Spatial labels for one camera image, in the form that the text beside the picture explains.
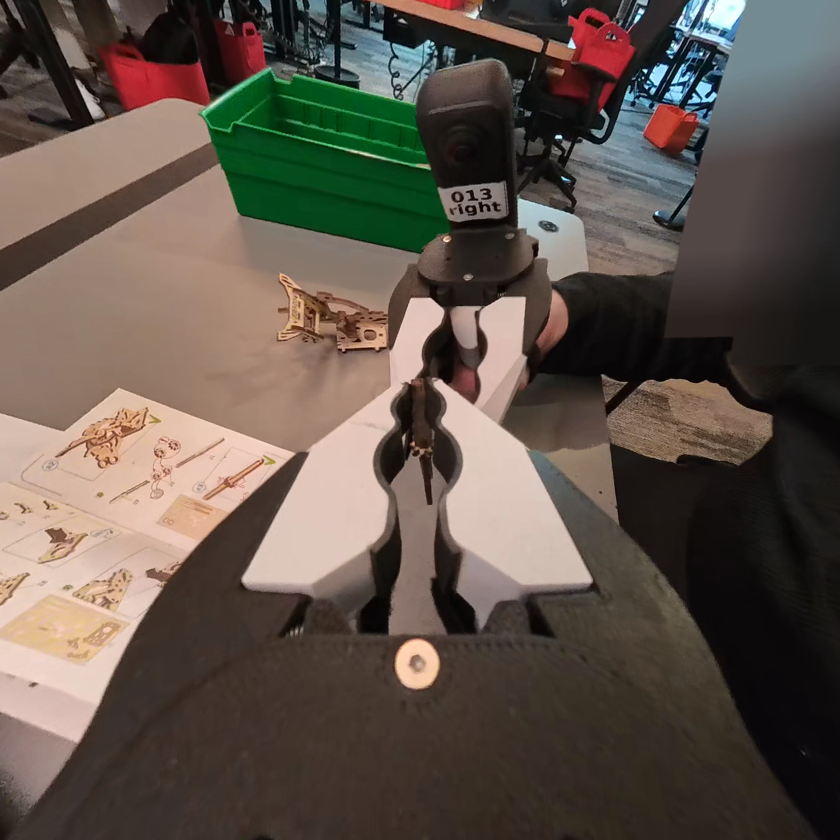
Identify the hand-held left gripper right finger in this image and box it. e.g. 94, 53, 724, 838
428, 382, 595, 634

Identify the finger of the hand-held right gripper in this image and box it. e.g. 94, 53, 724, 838
472, 297, 531, 429
388, 295, 454, 388

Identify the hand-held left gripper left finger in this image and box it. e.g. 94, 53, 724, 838
241, 382, 409, 632

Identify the wooden model rod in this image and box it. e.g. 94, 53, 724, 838
408, 377, 435, 506

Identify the person's right forearm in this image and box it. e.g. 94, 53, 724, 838
538, 270, 677, 378

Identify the wooden model assembly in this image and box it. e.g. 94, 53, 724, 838
276, 273, 389, 354

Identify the person's right hand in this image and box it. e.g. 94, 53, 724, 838
535, 289, 570, 361

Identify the green plastic bin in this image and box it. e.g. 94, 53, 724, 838
200, 67, 454, 253

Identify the black office chair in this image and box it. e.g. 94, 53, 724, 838
518, 39, 634, 214

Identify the white instruction booklet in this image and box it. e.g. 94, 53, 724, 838
0, 388, 295, 739

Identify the orange floor bin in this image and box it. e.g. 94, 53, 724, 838
643, 104, 700, 156

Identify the long wooden background table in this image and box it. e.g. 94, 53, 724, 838
371, 0, 575, 63

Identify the large red fabric bag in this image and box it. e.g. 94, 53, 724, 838
98, 42, 211, 112

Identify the red tote bag with handles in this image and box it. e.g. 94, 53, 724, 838
567, 8, 637, 101

